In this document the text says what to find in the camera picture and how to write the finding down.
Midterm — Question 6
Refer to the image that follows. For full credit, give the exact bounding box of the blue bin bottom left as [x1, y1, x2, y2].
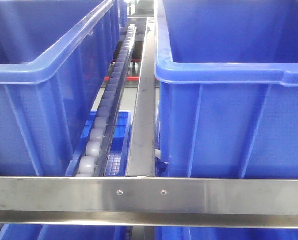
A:
[0, 224, 131, 240]

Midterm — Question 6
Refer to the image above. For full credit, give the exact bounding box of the blue bin bottom right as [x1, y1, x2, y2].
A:
[155, 226, 298, 240]

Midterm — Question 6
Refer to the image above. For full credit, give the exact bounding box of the stainless steel shelf frame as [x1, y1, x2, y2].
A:
[0, 177, 298, 229]

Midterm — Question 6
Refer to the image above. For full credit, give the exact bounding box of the blue bin lower shelf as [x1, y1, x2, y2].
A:
[65, 111, 132, 177]

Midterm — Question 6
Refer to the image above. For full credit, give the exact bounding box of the steel divider rail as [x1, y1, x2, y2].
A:
[125, 17, 156, 177]

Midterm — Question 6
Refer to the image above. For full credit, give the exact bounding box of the blue bin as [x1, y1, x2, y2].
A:
[155, 226, 298, 240]
[0, 224, 131, 240]
[0, 0, 120, 176]
[155, 0, 298, 179]

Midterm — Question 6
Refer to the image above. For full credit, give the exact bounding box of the blue bin middle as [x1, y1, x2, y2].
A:
[155, 0, 298, 179]

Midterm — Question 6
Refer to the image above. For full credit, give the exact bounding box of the white roller conveyor track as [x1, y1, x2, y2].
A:
[74, 24, 137, 178]

